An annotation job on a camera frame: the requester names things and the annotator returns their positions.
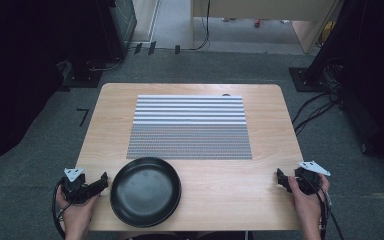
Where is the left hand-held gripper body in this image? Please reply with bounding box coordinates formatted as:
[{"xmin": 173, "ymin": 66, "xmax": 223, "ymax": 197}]
[{"xmin": 60, "ymin": 167, "xmax": 96, "ymax": 205}]

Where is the person's left hand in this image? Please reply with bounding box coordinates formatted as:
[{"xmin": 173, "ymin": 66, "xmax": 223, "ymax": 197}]
[{"xmin": 55, "ymin": 186, "xmax": 102, "ymax": 234}]

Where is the black stand base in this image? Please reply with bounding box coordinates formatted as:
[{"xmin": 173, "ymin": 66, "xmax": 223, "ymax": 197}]
[
  {"xmin": 288, "ymin": 66, "xmax": 331, "ymax": 93},
  {"xmin": 62, "ymin": 59, "xmax": 107, "ymax": 89}
]

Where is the bundle of black floor cables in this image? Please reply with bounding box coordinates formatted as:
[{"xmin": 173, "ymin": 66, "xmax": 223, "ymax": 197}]
[{"xmin": 291, "ymin": 56, "xmax": 346, "ymax": 136}]

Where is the black round plate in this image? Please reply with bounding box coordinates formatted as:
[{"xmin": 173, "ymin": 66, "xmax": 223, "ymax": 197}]
[{"xmin": 109, "ymin": 156, "xmax": 183, "ymax": 229}]

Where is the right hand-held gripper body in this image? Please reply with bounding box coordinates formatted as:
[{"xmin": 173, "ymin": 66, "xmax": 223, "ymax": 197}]
[{"xmin": 294, "ymin": 160, "xmax": 332, "ymax": 196}]

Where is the light wooden desk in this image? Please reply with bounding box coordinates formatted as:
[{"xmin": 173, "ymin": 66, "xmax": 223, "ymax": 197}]
[{"xmin": 189, "ymin": 0, "xmax": 343, "ymax": 54}]

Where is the hand-held gripper cable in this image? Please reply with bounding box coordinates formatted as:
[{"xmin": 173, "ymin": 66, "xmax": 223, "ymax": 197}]
[
  {"xmin": 51, "ymin": 178, "xmax": 74, "ymax": 240},
  {"xmin": 314, "ymin": 186, "xmax": 346, "ymax": 240}
]

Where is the left hand-held gripper cable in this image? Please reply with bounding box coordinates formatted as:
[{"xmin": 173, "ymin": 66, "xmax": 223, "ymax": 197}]
[{"xmin": 51, "ymin": 178, "xmax": 74, "ymax": 240}]

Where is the dark glass-front cabinet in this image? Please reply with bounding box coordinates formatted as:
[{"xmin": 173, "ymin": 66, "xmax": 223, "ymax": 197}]
[{"xmin": 108, "ymin": 0, "xmax": 138, "ymax": 51}]

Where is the grey striped placemat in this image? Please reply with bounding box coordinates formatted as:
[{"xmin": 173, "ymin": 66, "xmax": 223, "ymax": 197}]
[{"xmin": 126, "ymin": 94, "xmax": 253, "ymax": 161}]

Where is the person's right hand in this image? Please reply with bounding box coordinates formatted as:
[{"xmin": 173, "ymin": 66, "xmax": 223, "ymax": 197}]
[{"xmin": 287, "ymin": 173, "xmax": 331, "ymax": 231}]

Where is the black hanging cable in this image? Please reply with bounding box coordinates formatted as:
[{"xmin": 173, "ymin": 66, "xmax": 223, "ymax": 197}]
[{"xmin": 179, "ymin": 0, "xmax": 212, "ymax": 52}]

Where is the right hand-held gripper cable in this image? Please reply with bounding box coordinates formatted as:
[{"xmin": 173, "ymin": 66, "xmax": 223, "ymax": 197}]
[{"xmin": 314, "ymin": 186, "xmax": 346, "ymax": 240}]

